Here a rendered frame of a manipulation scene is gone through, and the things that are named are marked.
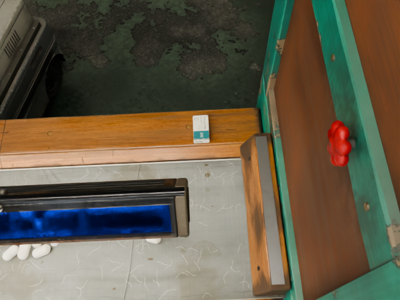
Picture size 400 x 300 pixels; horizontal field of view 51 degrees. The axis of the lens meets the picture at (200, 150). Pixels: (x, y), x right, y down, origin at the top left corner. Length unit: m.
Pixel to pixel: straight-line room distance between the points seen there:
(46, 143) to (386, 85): 0.77
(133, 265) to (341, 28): 0.61
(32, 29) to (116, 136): 0.92
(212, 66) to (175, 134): 1.09
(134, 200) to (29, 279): 0.46
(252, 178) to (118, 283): 0.33
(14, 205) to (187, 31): 1.69
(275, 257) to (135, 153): 0.39
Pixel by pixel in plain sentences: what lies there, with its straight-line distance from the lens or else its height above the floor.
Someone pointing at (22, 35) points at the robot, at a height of 0.38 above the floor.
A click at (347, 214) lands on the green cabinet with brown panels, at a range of 0.48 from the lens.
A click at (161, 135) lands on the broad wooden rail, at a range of 0.94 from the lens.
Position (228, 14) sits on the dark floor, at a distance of 2.21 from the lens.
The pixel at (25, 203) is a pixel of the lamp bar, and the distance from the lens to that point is 0.55.
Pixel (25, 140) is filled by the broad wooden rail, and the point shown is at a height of 0.76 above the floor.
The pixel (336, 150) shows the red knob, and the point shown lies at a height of 1.25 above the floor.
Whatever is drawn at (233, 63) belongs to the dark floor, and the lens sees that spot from 2.01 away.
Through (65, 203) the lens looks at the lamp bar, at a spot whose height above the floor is 1.11.
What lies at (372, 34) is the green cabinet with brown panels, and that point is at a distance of 0.40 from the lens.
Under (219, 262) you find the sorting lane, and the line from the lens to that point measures 0.86.
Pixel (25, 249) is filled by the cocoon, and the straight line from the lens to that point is 0.93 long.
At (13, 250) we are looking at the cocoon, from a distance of 0.94.
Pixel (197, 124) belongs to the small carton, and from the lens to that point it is 0.92.
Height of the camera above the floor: 1.59
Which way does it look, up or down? 64 degrees down
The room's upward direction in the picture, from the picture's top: 3 degrees counter-clockwise
